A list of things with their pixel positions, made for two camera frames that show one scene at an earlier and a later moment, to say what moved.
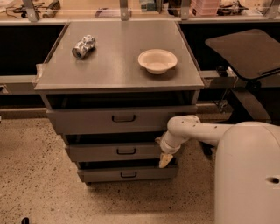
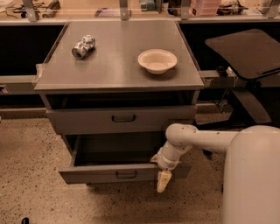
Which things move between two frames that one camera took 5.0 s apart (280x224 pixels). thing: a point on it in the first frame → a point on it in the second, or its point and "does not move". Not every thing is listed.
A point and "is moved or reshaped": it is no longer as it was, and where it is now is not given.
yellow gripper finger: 164,159 → 163,178
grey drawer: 114,150 is moved or reshaped
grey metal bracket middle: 123,10 does not move
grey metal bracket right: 185,10 does not move
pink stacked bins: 205,8 does not move
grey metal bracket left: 31,10 does not move
